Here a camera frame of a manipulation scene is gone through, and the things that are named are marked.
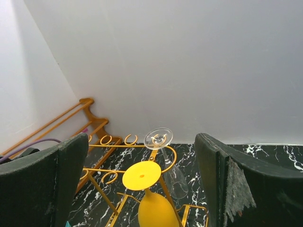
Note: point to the yellow plastic wine glass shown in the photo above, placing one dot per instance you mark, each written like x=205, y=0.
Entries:
x=154, y=209

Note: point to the gold wire wine glass rack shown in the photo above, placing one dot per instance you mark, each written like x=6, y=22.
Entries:
x=118, y=208

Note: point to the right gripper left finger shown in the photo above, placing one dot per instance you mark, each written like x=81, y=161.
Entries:
x=37, y=190

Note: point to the orange wooden shelf rack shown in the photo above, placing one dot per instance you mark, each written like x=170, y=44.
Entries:
x=78, y=118

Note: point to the clear wine glass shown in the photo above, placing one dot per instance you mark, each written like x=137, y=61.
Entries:
x=175, y=180

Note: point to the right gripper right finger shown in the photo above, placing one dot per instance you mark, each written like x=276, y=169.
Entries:
x=242, y=191

